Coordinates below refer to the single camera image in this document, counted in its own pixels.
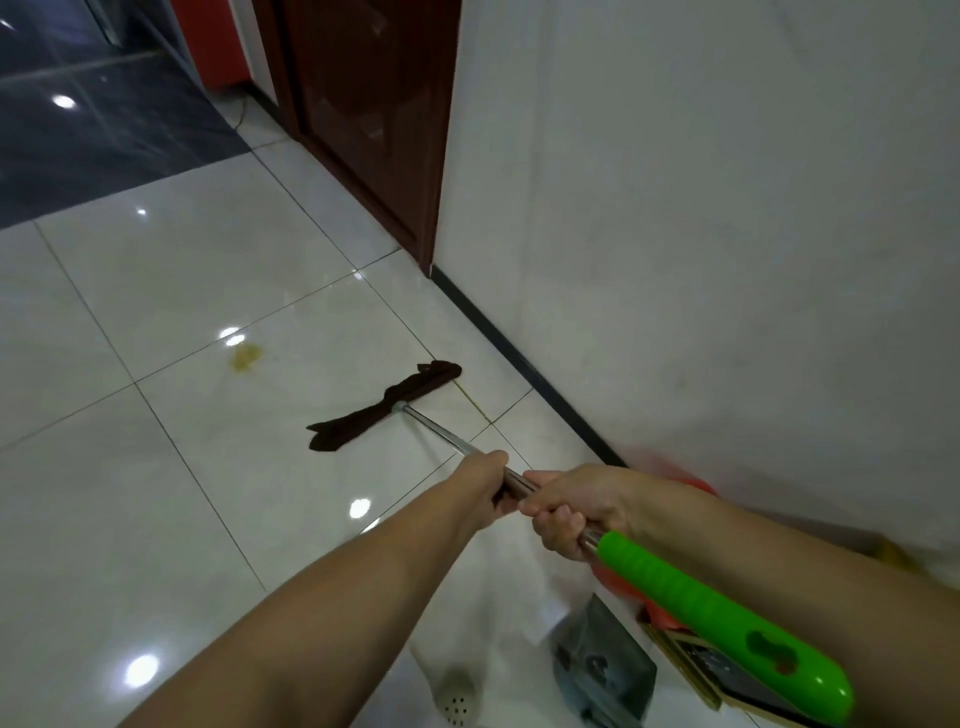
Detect red cabinet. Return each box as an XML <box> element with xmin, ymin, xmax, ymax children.
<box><xmin>171</xmin><ymin>0</ymin><xmax>254</xmax><ymax>93</ymax></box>

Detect dark brown wooden door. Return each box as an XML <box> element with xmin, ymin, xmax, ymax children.
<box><xmin>251</xmin><ymin>0</ymin><xmax>463</xmax><ymax>279</ymax></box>

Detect white perforated slipper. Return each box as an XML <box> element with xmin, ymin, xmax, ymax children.
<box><xmin>430</xmin><ymin>667</ymin><xmax>481</xmax><ymax>728</ymax></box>

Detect person's left hand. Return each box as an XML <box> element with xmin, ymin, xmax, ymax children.
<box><xmin>442</xmin><ymin>449</ymin><xmax>522</xmax><ymax>536</ymax></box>

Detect black baseboard strip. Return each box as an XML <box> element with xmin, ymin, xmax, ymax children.
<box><xmin>429</xmin><ymin>264</ymin><xmax>629</xmax><ymax>468</ymax></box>

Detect person's left forearm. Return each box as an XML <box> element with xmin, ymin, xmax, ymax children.
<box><xmin>118</xmin><ymin>472</ymin><xmax>481</xmax><ymax>728</ymax></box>

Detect green handled mop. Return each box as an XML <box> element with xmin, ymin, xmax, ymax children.
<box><xmin>306</xmin><ymin>360</ymin><xmax>856</xmax><ymax>728</ymax></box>

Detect person's right forearm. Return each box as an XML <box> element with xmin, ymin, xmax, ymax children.
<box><xmin>626</xmin><ymin>480</ymin><xmax>960</xmax><ymax>728</ymax></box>

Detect dark grey dustpan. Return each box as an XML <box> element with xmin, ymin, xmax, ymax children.
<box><xmin>549</xmin><ymin>592</ymin><xmax>659</xmax><ymax>728</ymax></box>

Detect person's right hand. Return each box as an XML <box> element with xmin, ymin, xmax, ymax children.
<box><xmin>517</xmin><ymin>463</ymin><xmax>648</xmax><ymax>564</ymax></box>

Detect orange plastic basin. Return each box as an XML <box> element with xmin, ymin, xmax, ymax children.
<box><xmin>591</xmin><ymin>474</ymin><xmax>721</xmax><ymax>635</ymax></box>

